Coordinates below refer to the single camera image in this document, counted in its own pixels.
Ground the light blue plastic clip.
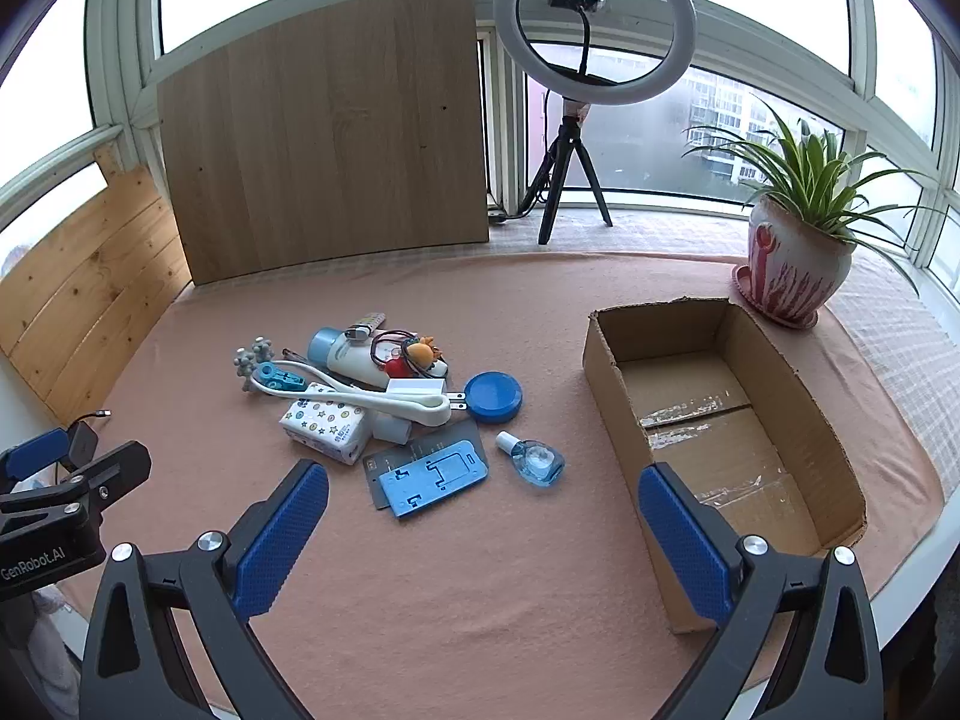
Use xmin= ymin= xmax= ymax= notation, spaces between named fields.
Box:
xmin=255 ymin=362 xmax=310 ymax=393

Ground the black gooseneck phone holder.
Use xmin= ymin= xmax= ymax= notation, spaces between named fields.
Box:
xmin=547 ymin=0 xmax=623 ymax=87

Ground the star-print tissue pack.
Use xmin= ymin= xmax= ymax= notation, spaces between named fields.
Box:
xmin=279 ymin=382 xmax=372 ymax=466

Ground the spider plant in red-white pot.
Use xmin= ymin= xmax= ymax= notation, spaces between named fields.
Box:
xmin=682 ymin=94 xmax=953 ymax=320

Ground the blue round lid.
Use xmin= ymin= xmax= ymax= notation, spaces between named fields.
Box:
xmin=463 ymin=370 xmax=524 ymax=425

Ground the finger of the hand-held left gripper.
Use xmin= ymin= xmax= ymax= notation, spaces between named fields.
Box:
xmin=0 ymin=427 xmax=70 ymax=477
xmin=0 ymin=441 xmax=151 ymax=518

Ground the pink plant saucer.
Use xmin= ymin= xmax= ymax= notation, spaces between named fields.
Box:
xmin=731 ymin=264 xmax=822 ymax=329

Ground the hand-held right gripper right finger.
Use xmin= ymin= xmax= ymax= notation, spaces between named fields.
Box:
xmin=637 ymin=463 xmax=887 ymax=720

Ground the white massager with grey balls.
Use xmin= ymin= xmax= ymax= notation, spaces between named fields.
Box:
xmin=235 ymin=332 xmax=452 ymax=428

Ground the white bottle with blue-grey cap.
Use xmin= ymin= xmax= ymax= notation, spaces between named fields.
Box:
xmin=307 ymin=326 xmax=395 ymax=385

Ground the cardboard box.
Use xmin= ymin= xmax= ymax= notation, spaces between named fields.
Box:
xmin=583 ymin=298 xmax=867 ymax=635

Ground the light wooden board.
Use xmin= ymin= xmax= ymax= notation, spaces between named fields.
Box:
xmin=156 ymin=0 xmax=490 ymax=286

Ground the person's left forearm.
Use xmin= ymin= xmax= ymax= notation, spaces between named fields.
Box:
xmin=26 ymin=585 xmax=82 ymax=691

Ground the pink felt cloth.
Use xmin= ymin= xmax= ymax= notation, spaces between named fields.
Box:
xmin=56 ymin=251 xmax=946 ymax=720

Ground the black power cable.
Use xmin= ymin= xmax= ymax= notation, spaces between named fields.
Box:
xmin=487 ymin=165 xmax=545 ymax=224

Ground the white ring light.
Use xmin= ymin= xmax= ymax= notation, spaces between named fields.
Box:
xmin=493 ymin=0 xmax=698 ymax=106

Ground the white charger plug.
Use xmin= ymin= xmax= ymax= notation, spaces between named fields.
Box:
xmin=385 ymin=379 xmax=468 ymax=415

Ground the ring light on tripod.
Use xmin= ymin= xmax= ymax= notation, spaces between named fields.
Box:
xmin=0 ymin=0 xmax=960 ymax=293

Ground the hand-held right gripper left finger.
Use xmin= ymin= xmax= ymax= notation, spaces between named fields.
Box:
xmin=79 ymin=459 xmax=329 ymax=720

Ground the small blue liquid bottle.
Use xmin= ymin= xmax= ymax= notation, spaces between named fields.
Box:
xmin=495 ymin=430 xmax=567 ymax=491

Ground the black card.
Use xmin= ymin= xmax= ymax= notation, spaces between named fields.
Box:
xmin=362 ymin=420 xmax=485 ymax=512

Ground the black power bank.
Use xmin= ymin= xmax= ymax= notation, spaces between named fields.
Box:
xmin=66 ymin=422 xmax=100 ymax=475

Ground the pine wood panel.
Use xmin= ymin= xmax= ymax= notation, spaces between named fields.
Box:
xmin=0 ymin=146 xmax=192 ymax=425

